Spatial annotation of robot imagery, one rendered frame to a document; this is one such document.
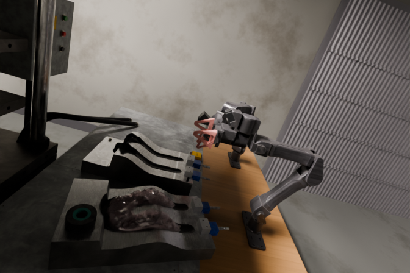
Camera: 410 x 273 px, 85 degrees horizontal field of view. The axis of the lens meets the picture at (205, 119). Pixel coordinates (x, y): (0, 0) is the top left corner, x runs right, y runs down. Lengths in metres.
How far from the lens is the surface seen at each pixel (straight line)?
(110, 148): 1.24
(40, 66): 1.18
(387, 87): 3.43
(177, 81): 2.68
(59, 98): 3.20
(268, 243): 1.13
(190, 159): 1.18
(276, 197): 1.01
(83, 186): 0.92
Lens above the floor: 1.50
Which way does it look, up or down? 19 degrees down
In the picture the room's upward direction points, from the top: 19 degrees clockwise
